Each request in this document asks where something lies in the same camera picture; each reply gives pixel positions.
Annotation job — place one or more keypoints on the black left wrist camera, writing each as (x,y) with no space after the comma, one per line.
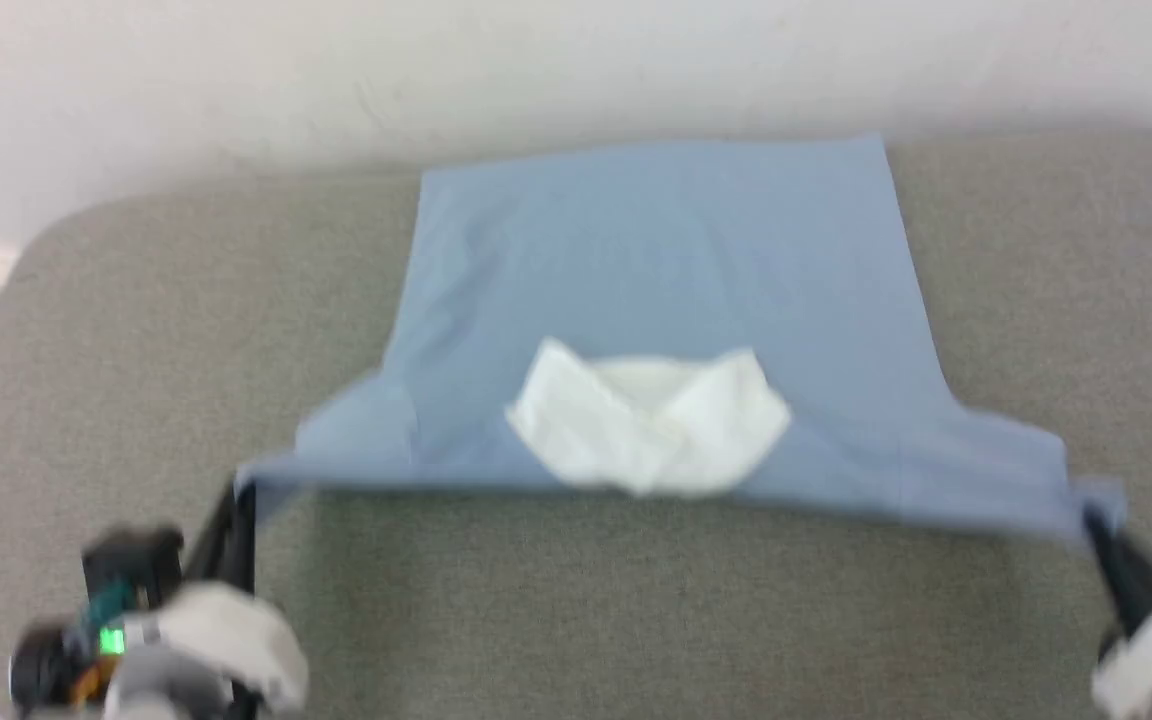
(131,565)

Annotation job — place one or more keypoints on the blue shirt with white collar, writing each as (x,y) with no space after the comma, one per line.
(656,300)

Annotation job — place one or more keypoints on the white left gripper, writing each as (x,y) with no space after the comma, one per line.
(231,635)

